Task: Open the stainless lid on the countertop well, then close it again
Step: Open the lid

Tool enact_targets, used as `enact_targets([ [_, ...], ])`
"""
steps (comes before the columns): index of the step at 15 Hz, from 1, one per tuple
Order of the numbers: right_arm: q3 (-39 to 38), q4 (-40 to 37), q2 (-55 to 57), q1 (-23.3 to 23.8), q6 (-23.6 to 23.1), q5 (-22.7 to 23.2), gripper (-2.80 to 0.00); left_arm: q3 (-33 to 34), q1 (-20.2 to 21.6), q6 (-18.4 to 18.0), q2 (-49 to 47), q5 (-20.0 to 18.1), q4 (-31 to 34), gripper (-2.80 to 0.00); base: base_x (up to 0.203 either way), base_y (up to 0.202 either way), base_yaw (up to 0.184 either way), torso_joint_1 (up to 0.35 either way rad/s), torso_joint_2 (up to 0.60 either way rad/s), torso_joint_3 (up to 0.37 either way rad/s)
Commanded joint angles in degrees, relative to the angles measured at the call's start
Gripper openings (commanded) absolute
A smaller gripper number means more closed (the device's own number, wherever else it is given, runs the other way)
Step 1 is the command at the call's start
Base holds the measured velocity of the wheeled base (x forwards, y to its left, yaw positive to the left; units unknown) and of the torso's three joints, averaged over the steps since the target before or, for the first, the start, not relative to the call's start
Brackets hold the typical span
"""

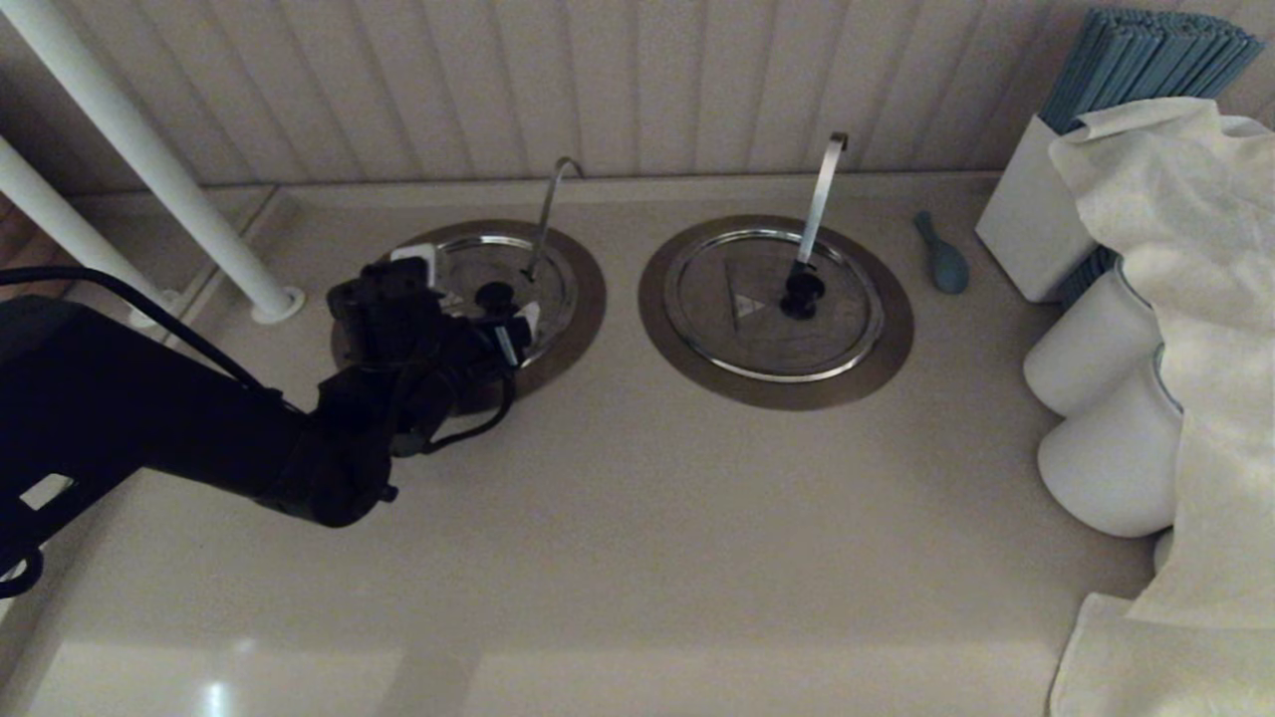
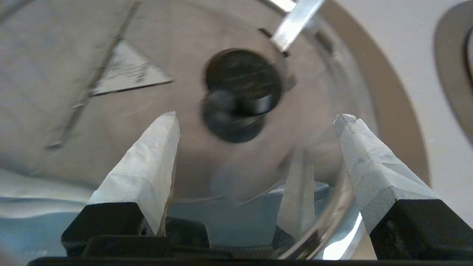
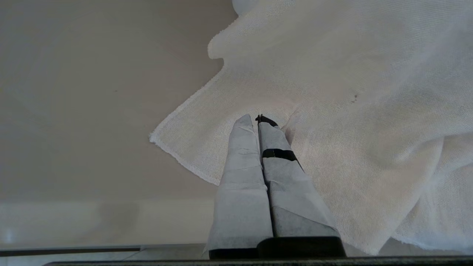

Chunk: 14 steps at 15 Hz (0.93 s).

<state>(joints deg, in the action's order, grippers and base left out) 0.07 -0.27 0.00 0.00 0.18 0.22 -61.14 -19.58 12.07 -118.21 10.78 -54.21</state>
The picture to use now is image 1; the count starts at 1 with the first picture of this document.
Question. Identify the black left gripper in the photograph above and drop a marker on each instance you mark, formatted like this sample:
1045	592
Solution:
453	363

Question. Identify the steel lid with black knob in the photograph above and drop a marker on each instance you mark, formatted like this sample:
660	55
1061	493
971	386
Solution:
553	289
827	339

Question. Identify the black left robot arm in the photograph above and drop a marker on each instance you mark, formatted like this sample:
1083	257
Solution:
149	398

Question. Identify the small blue plastic spoon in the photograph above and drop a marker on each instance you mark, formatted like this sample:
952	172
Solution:
946	267

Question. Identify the long white metal pole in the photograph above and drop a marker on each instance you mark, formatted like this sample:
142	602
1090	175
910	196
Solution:
149	159

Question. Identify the short white metal pole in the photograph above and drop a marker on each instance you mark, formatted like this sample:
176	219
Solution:
60	224

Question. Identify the brown wooden board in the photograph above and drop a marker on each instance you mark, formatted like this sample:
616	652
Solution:
20	249

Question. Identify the white square holder box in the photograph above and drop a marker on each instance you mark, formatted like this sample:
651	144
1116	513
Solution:
1026	219

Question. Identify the white paper cup stack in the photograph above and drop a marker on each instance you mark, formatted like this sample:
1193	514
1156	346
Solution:
1086	349
1106	468

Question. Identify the blue ribbed item behind cups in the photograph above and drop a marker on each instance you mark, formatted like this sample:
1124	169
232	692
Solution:
1088	271

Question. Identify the bundle of blue sticks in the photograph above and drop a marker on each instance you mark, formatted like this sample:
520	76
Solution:
1131	60

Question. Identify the white cotton cloth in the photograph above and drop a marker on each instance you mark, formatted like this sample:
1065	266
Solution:
1215	299

